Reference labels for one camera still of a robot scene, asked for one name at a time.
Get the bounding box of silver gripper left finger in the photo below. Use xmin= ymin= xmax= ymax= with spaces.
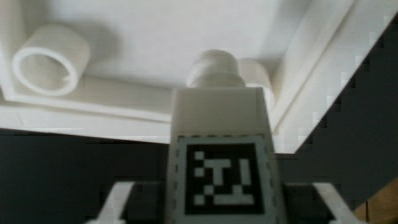
xmin=84 ymin=182 xmax=134 ymax=224

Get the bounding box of white right fence wall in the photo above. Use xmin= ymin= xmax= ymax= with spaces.
xmin=269 ymin=0 xmax=398 ymax=153

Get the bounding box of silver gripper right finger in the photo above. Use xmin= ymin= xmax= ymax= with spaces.
xmin=312 ymin=183 xmax=367 ymax=224

